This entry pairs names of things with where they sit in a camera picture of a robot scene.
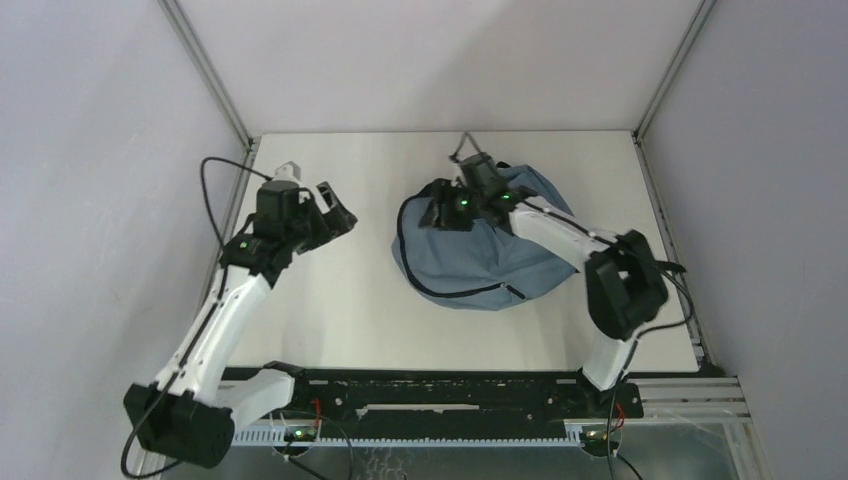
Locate aluminium frame post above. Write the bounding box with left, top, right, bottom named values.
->
left=632, top=0, right=718, bottom=144
left=157, top=0, right=253, bottom=151

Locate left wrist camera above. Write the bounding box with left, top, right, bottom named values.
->
left=272, top=161, right=302, bottom=186

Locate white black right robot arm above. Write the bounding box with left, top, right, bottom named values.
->
left=392, top=153, right=682, bottom=416

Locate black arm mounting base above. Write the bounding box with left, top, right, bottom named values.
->
left=265, top=361, right=645, bottom=433

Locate right aluminium frame post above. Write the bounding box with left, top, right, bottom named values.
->
left=632, top=0, right=718, bottom=144

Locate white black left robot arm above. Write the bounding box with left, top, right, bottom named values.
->
left=123, top=179, right=357, bottom=468

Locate white slotted cable duct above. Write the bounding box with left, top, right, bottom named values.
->
left=232, top=423, right=584, bottom=448

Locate blue student backpack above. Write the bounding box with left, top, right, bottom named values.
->
left=391, top=186, right=577, bottom=311

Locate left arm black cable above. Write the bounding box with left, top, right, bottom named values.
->
left=120, top=156, right=274, bottom=478

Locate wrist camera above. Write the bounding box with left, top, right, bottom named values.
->
left=272, top=161, right=302, bottom=186
left=459, top=153, right=500, bottom=191

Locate left aluminium frame post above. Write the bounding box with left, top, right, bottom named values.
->
left=157, top=0, right=253, bottom=151

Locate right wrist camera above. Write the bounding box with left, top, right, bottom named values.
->
left=459, top=153, right=500, bottom=191

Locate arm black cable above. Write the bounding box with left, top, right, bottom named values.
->
left=120, top=156, right=274, bottom=478
left=449, top=131, right=696, bottom=439

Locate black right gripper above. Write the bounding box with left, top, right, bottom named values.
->
left=416, top=177, right=485, bottom=232

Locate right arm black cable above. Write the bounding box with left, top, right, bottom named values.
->
left=449, top=131, right=696, bottom=439

